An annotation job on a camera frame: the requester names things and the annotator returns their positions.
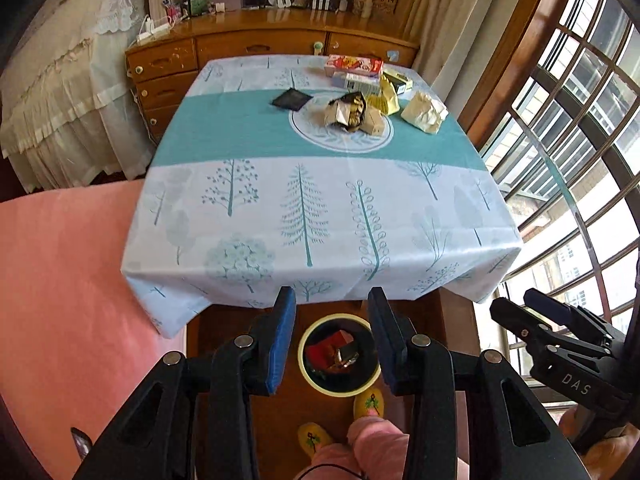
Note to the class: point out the small black tag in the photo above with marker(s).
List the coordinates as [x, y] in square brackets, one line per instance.
[81, 444]

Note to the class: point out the small black packet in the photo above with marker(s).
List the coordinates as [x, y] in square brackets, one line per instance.
[288, 99]

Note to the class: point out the yellow slipper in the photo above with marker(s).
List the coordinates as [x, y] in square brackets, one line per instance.
[369, 402]
[315, 437]

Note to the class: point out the red snack bag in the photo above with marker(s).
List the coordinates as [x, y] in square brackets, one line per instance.
[320, 352]

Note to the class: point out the tree print tablecloth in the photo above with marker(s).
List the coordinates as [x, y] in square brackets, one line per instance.
[250, 130]

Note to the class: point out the white bottle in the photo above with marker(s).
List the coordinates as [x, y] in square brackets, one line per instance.
[366, 6]

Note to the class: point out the pink bed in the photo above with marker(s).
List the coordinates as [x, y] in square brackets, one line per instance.
[65, 285]

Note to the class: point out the cream paper bag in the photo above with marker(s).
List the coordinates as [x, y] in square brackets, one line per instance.
[422, 112]

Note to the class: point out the window with metal grille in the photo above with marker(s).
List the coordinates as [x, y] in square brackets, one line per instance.
[575, 110]

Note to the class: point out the person's right leg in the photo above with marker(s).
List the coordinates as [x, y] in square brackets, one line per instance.
[380, 445]

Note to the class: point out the person's leg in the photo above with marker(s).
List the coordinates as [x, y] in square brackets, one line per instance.
[380, 445]
[330, 465]

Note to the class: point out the green and black box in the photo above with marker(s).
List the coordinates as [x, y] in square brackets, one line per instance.
[400, 82]

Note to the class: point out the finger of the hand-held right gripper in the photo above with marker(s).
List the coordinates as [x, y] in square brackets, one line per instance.
[550, 307]
[520, 330]

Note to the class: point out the dark waste bin cream rim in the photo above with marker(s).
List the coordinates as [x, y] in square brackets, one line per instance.
[322, 332]

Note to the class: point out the pink pen holder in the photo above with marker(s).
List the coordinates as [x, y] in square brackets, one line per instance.
[172, 11]

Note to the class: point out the lilac box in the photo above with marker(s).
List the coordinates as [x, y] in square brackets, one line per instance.
[227, 2]

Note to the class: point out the red printed carton box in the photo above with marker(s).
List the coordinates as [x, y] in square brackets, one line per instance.
[352, 65]

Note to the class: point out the person's left leg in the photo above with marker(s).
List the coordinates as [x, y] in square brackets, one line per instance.
[330, 465]

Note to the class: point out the wooden desk with drawers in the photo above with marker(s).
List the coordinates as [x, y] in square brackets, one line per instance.
[240, 27]

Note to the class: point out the small picture frame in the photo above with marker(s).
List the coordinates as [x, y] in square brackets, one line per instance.
[301, 2]

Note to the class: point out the black speaker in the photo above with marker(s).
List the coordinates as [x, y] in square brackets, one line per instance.
[186, 2]

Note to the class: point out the small tan box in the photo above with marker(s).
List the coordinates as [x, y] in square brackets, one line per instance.
[375, 122]

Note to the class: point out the person's right hand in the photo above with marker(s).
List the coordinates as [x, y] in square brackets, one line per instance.
[615, 460]

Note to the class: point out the striped gift boxes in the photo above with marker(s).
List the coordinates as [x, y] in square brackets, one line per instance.
[322, 1]

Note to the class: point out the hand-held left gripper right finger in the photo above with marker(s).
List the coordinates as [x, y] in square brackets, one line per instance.
[385, 340]

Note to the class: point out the white lace furniture cover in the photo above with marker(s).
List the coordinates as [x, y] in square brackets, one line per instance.
[65, 85]

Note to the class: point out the yellow wrapper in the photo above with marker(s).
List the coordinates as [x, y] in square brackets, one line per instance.
[390, 97]

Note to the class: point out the gold foil bag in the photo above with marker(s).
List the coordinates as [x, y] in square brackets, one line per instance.
[345, 110]

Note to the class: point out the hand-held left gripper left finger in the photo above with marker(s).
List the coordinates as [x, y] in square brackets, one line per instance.
[280, 340]

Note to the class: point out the white power strip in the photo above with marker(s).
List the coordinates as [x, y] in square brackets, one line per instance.
[155, 29]

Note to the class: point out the white carton with lilac circles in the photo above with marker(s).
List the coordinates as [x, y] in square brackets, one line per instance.
[362, 82]

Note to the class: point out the beige curtain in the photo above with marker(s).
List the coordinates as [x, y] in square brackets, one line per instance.
[440, 10]

